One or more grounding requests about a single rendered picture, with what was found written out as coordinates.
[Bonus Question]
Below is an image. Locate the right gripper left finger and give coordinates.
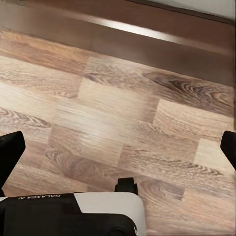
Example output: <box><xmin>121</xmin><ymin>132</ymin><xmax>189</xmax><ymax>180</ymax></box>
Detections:
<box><xmin>0</xmin><ymin>131</ymin><xmax>26</xmax><ymax>190</ymax></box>

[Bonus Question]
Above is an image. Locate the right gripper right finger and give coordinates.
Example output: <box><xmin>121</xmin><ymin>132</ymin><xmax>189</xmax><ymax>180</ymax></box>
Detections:
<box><xmin>220</xmin><ymin>131</ymin><xmax>236</xmax><ymax>170</ymax></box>

